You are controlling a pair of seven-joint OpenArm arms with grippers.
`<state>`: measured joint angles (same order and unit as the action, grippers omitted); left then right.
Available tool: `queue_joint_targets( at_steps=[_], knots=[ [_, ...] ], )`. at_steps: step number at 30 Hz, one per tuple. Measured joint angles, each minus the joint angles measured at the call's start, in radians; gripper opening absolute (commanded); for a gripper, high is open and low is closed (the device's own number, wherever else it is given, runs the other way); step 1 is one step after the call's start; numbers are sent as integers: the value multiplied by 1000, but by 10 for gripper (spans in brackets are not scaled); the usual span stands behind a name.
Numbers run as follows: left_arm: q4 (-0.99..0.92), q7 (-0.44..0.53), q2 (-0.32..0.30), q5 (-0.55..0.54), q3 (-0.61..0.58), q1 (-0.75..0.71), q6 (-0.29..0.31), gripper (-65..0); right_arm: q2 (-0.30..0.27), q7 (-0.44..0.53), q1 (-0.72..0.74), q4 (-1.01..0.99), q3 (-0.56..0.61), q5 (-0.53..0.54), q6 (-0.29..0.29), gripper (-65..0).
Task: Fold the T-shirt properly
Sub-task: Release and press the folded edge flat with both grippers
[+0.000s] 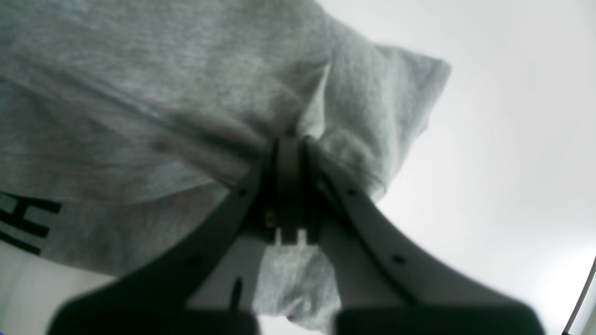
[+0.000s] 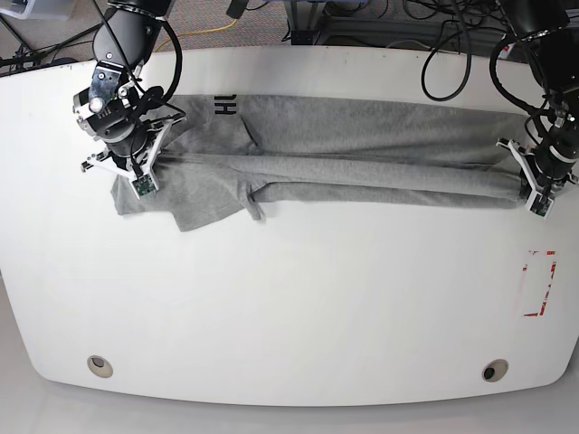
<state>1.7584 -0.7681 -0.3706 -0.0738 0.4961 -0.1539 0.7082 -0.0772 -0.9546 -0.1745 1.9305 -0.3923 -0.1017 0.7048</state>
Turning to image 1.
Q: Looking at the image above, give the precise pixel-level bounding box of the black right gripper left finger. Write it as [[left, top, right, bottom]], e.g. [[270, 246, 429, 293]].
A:
[[49, 136, 304, 335]]

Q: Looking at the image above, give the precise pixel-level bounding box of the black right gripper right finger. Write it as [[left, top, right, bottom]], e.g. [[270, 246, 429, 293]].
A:
[[303, 137, 544, 335]]

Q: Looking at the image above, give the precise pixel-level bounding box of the grey T-shirt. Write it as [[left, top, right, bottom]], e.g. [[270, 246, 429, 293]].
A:
[[0, 0, 451, 334]]

